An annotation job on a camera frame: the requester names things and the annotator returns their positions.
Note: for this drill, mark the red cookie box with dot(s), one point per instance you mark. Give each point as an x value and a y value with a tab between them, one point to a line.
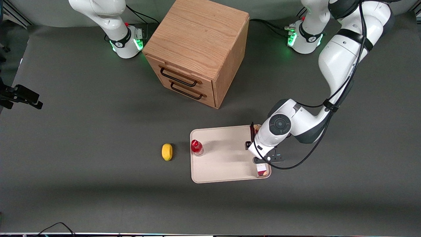
261	170

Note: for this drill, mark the yellow lemon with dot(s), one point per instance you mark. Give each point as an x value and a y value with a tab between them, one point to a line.
167	152

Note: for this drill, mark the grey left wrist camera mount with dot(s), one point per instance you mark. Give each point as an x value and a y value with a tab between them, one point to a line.
271	158

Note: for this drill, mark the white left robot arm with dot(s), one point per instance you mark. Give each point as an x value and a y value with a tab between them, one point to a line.
342	56

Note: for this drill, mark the wooden drawer cabinet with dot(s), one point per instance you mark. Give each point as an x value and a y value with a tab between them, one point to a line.
197	36

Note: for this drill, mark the red capped small bottle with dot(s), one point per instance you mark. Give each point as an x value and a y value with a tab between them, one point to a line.
196	147

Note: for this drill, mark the beige plastic tray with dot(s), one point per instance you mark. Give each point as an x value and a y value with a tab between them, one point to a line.
223	161

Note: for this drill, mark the tall wooden drawer front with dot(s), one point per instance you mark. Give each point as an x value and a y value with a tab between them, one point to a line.
208	86

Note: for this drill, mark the aluminium frame rail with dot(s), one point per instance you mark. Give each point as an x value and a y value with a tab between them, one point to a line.
16	14

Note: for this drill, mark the short wooden drawer front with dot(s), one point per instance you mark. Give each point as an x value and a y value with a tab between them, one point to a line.
210	101

